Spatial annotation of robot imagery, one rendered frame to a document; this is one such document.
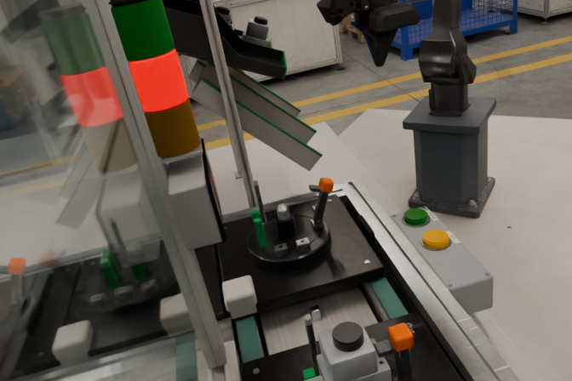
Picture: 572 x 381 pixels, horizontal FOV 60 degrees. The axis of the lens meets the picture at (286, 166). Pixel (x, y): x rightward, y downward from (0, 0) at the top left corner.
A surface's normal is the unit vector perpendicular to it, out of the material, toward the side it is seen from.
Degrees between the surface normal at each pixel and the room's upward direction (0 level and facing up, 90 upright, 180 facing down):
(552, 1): 90
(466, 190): 90
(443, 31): 69
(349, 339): 0
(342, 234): 0
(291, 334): 0
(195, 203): 90
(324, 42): 90
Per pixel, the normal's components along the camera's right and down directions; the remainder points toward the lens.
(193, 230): 0.21, 0.41
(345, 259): -0.17, -0.88
